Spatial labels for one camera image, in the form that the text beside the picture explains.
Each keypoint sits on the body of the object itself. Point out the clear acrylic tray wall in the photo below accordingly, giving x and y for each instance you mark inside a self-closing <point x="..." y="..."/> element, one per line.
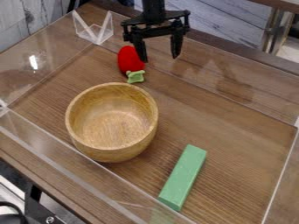
<point x="87" y="188"/>

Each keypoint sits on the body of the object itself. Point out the metal table leg background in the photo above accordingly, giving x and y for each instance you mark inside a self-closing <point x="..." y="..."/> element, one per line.
<point x="276" y="30"/>

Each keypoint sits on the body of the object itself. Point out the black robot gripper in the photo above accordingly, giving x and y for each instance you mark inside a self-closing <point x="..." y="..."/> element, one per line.
<point x="171" y="23"/>

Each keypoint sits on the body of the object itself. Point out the green rectangular block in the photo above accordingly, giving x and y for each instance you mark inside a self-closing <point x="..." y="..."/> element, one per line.
<point x="184" y="172"/>

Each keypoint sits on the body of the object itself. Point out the red plush strawberry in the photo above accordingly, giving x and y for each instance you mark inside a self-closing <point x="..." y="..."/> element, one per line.
<point x="131" y="66"/>

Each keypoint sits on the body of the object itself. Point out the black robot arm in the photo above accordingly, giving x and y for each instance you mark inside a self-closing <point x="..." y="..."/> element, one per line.
<point x="154" y="7"/>

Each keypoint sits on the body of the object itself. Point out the round wooden bowl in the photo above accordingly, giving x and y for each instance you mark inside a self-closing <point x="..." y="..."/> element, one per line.
<point x="111" y="120"/>

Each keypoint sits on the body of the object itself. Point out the clear acrylic corner bracket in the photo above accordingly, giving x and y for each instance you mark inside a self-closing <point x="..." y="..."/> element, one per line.
<point x="94" y="33"/>

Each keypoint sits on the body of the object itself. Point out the black table frame leg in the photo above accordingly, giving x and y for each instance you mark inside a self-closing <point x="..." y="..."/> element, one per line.
<point x="35" y="210"/>

